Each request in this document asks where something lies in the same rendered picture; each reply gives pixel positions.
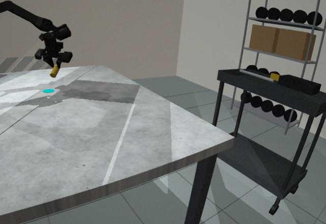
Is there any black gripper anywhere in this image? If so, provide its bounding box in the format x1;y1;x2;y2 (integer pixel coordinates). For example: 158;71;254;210
35;42;73;69

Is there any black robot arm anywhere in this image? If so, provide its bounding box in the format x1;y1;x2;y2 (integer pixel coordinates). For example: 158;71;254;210
0;1;71;47

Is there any yellow cylinder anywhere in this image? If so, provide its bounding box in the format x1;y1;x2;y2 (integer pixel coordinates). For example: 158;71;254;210
50;65;59;78

